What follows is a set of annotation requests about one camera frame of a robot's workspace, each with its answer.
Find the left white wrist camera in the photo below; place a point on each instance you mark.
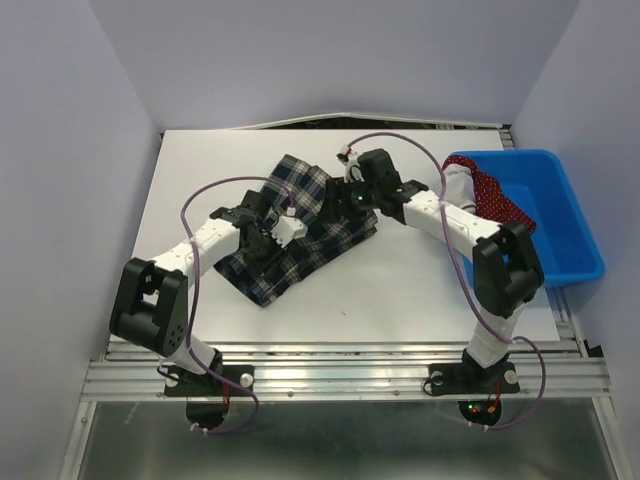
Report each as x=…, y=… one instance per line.
x=287, y=229

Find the aluminium rail frame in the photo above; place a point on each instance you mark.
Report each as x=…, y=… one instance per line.
x=352, y=411

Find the blue plastic bin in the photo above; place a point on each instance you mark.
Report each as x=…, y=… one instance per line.
x=536, y=182

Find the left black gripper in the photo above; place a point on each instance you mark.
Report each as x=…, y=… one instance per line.
x=276, y=250

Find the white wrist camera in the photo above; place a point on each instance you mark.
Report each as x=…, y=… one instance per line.
x=349, y=159
x=287, y=229

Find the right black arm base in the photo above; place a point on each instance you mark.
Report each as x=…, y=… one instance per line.
x=480, y=390

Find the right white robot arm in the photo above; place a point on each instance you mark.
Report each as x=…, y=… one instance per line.
x=506, y=270

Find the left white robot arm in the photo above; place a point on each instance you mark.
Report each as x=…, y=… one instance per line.
x=151, y=309

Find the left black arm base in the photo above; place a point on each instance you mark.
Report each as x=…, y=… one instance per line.
x=208, y=400

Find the red polka dot skirt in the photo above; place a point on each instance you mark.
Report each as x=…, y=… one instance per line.
x=476, y=192

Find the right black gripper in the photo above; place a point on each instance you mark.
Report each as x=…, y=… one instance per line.
x=337, y=189

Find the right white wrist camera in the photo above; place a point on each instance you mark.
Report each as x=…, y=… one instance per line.
x=349, y=159

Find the navy plaid pleated skirt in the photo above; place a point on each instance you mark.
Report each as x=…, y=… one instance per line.
x=303, y=243

